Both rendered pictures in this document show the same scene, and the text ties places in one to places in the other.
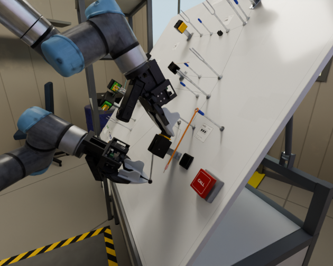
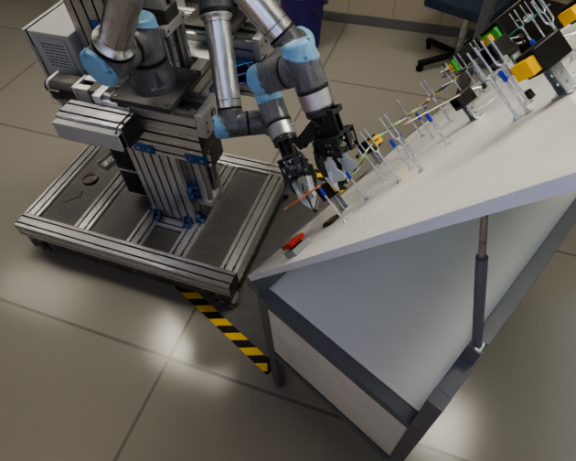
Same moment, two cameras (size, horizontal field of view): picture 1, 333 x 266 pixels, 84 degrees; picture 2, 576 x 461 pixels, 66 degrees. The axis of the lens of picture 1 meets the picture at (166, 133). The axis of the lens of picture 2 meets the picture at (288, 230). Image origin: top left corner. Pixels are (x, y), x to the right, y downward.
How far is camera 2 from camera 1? 0.94 m
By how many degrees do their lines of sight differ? 63
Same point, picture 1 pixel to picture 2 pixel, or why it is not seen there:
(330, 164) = not seen: outside the picture
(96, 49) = (275, 87)
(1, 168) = (235, 124)
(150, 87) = (325, 133)
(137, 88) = (310, 127)
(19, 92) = not seen: outside the picture
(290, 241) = (383, 392)
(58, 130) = (269, 119)
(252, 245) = (356, 349)
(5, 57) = not seen: outside the picture
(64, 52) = (252, 84)
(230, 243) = (346, 327)
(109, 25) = (287, 71)
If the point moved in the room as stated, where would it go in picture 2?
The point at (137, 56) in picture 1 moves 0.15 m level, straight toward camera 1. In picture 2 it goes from (307, 104) to (248, 127)
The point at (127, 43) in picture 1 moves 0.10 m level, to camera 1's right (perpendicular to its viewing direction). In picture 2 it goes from (300, 90) to (318, 115)
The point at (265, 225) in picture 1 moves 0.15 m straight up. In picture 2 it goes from (397, 366) to (406, 343)
